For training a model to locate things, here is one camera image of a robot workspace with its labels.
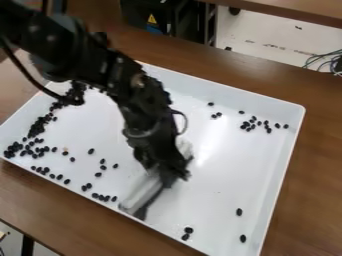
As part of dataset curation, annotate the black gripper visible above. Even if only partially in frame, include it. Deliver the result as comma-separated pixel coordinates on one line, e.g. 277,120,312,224
124,123,197,189

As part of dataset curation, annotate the pile of black bits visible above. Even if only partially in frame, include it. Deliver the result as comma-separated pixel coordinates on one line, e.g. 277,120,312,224
2,80,89,160
179,207,249,244
205,101,292,135
29,148,122,204

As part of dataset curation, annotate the white tray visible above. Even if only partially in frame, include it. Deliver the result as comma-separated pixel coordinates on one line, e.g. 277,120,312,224
0,60,308,256

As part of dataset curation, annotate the black equipment rack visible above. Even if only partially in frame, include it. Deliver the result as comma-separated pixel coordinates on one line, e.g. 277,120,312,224
118,0,220,47

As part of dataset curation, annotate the wooden desk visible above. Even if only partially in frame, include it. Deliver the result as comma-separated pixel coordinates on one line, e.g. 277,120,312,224
199,0,342,30

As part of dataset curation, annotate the bundle of cables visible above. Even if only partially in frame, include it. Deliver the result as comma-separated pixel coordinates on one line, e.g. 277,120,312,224
301,48,342,74

